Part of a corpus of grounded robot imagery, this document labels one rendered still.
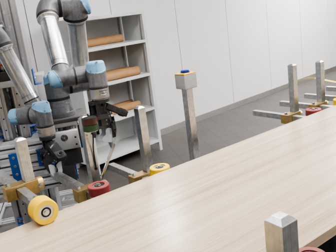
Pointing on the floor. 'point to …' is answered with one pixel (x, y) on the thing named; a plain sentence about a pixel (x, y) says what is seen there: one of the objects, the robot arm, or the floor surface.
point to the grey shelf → (136, 50)
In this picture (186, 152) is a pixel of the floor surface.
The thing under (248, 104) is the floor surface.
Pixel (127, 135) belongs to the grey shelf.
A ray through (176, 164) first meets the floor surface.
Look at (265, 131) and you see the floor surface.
